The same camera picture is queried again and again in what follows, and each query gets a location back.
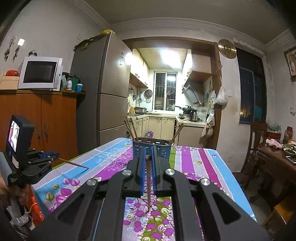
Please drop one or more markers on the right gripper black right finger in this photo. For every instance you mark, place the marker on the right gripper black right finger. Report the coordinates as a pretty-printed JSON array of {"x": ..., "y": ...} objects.
[{"x": 165, "y": 180}]

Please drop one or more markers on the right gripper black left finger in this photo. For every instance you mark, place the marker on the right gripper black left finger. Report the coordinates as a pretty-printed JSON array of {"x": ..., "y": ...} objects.
[{"x": 130, "y": 181}]

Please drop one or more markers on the wooden chopstick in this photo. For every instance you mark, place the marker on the wooden chopstick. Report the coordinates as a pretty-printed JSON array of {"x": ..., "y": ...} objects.
[
  {"x": 72, "y": 163},
  {"x": 128, "y": 120},
  {"x": 135, "y": 132},
  {"x": 129, "y": 130},
  {"x": 176, "y": 134},
  {"x": 148, "y": 172}
]

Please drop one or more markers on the kitchen window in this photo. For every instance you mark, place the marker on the kitchen window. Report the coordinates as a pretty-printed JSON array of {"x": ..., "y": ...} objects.
[{"x": 165, "y": 91}]

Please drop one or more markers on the person's left hand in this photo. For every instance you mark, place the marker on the person's left hand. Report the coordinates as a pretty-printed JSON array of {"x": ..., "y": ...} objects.
[{"x": 8, "y": 192}]

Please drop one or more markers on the blue perforated utensil holder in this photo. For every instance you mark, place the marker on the blue perforated utensil holder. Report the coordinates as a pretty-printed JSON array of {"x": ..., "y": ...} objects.
[{"x": 162, "y": 146}]

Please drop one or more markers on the orange wooden cabinet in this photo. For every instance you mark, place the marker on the orange wooden cabinet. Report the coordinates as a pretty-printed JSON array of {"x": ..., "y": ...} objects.
[{"x": 52, "y": 113}]

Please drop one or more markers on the blue lidded cup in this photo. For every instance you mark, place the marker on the blue lidded cup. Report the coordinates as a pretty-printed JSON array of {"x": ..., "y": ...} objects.
[{"x": 79, "y": 87}]

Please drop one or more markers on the white bottle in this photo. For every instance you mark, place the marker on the white bottle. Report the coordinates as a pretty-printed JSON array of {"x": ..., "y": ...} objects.
[{"x": 69, "y": 85}]

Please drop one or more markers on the white microwave oven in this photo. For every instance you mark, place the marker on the white microwave oven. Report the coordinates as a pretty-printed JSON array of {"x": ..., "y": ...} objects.
[{"x": 41, "y": 73}]

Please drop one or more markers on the steel range hood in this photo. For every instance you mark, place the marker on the steel range hood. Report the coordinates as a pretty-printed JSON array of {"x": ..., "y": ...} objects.
[{"x": 197, "y": 87}]

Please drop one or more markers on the white hanging plastic bag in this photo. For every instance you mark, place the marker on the white hanging plastic bag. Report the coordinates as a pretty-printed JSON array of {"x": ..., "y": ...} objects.
[{"x": 221, "y": 97}]

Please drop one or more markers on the dark wooden chair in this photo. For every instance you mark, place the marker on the dark wooden chair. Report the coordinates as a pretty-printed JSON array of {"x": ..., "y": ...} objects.
[{"x": 258, "y": 132}]

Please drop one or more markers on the grey refrigerator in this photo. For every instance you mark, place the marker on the grey refrigerator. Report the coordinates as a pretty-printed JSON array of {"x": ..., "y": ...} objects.
[{"x": 100, "y": 65}]

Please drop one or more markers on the dark wooden side table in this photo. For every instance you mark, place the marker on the dark wooden side table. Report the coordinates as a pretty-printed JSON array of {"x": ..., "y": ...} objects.
[{"x": 277, "y": 174}]

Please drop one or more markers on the dark curtained window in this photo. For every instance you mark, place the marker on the dark curtained window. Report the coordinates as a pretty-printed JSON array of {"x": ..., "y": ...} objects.
[{"x": 253, "y": 105}]

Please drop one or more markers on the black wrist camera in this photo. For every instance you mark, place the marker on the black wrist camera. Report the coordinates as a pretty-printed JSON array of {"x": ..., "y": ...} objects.
[{"x": 17, "y": 145}]

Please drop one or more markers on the round brass wall plate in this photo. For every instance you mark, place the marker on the round brass wall plate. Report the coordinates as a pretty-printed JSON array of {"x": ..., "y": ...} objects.
[{"x": 227, "y": 48}]

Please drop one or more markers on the framed wall picture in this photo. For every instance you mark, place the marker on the framed wall picture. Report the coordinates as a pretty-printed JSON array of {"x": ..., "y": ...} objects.
[{"x": 290, "y": 56}]

